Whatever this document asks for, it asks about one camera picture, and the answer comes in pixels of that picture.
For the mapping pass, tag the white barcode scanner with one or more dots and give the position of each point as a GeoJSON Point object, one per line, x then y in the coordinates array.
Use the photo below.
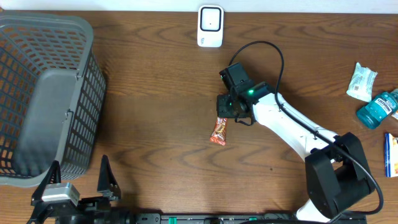
{"type": "Point", "coordinates": [210, 26]}

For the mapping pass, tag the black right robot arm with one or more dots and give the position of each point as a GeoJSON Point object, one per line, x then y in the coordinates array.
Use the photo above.
{"type": "Point", "coordinates": [337, 172]}

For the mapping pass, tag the red chocolate bar wrapper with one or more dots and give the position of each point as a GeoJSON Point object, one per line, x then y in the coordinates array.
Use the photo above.
{"type": "Point", "coordinates": [219, 133]}

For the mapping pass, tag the orange tissue pack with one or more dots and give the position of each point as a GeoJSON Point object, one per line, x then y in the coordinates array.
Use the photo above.
{"type": "Point", "coordinates": [395, 115]}

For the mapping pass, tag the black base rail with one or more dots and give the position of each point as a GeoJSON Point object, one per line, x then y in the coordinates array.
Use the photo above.
{"type": "Point", "coordinates": [235, 218]}

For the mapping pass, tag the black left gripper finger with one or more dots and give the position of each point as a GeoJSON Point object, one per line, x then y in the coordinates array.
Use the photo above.
{"type": "Point", "coordinates": [53, 176]}
{"type": "Point", "coordinates": [107, 184]}

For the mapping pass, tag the grey plastic shopping basket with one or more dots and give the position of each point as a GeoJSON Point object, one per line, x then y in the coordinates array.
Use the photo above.
{"type": "Point", "coordinates": [52, 93]}

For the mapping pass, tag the yellow snack bag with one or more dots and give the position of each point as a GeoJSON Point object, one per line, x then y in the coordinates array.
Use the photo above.
{"type": "Point", "coordinates": [390, 155]}

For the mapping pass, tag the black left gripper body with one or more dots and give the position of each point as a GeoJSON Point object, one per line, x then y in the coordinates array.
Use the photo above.
{"type": "Point", "coordinates": [94, 206]}

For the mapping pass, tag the blue mouthwash bottle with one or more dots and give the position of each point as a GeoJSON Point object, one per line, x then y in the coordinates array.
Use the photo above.
{"type": "Point", "coordinates": [378, 109]}

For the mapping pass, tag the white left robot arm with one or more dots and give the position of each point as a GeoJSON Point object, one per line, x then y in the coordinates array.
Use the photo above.
{"type": "Point", "coordinates": [118, 215]}

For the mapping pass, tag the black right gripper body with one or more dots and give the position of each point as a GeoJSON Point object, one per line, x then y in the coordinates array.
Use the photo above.
{"type": "Point", "coordinates": [226, 107]}

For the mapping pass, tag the light green wet wipes pack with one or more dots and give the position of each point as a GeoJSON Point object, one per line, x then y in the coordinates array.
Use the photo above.
{"type": "Point", "coordinates": [361, 84]}

